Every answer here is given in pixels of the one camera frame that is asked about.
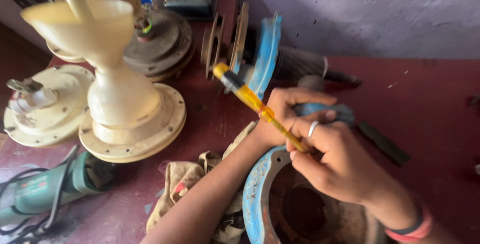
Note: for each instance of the person's right hand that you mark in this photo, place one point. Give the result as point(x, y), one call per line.
point(341, 161)

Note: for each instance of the person's left hand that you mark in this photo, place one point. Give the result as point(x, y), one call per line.
point(279, 114)

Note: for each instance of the yellow tester screwdriver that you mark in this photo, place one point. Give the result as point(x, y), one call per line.
point(249, 98)

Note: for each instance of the dark flat metal file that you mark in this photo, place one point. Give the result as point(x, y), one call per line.
point(384, 143)

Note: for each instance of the grey motor rotor shaft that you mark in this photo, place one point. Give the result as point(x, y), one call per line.
point(303, 66)

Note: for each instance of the blue motor end cover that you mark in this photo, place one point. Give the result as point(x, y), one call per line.
point(264, 60)

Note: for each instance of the blue rusty motor housing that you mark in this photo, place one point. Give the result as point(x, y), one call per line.
point(258, 199)

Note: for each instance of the rusty metal pulley part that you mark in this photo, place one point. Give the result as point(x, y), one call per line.
point(215, 45)

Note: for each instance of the black wristband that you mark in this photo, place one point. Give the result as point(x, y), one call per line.
point(410, 227)

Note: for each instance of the pink wristband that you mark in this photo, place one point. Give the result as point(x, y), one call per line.
point(416, 232)

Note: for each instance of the beige cloth rag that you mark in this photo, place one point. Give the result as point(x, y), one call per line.
point(183, 184)

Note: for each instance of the dark brown fan motor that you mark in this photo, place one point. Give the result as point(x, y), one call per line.
point(165, 45)

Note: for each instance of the cream fan motor with canopy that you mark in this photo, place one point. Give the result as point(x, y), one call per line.
point(123, 101)

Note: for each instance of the green angle grinder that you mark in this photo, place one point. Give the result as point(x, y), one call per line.
point(45, 189)

